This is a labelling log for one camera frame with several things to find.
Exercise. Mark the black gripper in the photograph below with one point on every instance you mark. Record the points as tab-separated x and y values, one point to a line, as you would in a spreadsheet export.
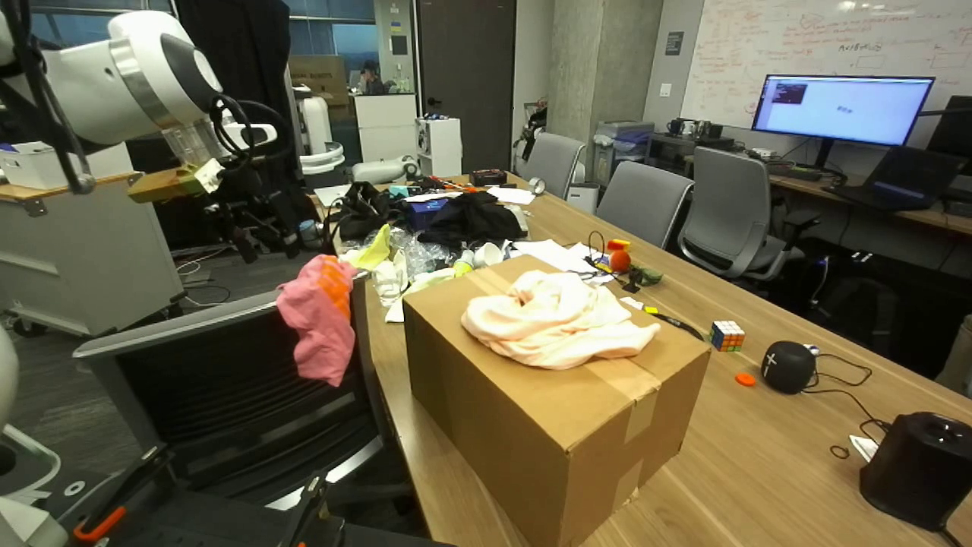
259	186

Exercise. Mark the pink cloth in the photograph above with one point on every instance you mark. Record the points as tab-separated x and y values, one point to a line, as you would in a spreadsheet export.
324	324

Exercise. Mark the peach cloth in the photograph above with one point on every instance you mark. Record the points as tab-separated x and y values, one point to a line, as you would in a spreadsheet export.
558	324

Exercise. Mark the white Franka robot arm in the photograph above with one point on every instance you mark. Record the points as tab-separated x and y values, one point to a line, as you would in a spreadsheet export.
131	81

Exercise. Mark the grey office chair with headrest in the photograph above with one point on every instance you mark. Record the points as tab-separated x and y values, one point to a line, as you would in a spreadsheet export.
223	396

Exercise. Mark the white box unit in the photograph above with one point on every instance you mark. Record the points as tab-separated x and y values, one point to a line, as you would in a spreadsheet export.
441	147

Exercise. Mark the brown cardboard box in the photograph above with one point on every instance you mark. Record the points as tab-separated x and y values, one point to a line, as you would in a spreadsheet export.
547	444

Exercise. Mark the black bag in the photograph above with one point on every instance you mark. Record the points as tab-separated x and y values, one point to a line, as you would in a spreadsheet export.
366	210

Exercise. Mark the bright yellow cloth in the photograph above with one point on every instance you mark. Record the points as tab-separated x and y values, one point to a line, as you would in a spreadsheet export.
373	252

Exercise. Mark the black hanging curtain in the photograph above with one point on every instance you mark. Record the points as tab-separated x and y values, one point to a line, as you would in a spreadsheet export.
254	63

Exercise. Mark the grey equipment cart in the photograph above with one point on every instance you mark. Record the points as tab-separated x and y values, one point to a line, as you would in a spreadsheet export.
79	262

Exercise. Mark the black cloth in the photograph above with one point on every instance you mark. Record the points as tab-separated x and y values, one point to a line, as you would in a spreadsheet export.
473	218

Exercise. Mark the stack of white papers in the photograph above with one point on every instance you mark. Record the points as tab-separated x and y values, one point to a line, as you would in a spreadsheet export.
558	255

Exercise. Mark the orange toy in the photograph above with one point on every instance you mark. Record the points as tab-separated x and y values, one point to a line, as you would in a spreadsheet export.
618	256

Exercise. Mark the yellow black pen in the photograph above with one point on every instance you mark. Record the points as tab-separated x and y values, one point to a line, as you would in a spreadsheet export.
671	321

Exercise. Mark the rubik's cube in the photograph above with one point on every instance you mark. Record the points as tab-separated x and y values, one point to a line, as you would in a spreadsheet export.
727	335

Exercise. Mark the small orange piece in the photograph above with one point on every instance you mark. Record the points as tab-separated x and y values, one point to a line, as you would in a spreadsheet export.
745	380

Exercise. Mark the black round speaker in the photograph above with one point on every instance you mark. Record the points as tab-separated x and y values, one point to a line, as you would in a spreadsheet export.
788	367

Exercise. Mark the whiteboard with writing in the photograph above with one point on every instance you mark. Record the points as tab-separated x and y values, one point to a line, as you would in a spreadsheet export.
800	41

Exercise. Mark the lit computer monitor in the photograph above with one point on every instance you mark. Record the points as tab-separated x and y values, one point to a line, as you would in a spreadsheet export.
841	108

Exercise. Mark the black laptop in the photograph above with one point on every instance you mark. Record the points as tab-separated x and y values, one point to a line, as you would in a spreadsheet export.
899	178

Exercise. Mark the black cylinder device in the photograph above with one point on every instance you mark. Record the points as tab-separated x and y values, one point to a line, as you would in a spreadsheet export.
914	472

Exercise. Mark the dark computer monitor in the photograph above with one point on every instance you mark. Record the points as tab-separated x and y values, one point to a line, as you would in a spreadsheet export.
954	125

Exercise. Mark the seated person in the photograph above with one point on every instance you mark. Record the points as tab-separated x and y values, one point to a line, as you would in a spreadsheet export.
959	355

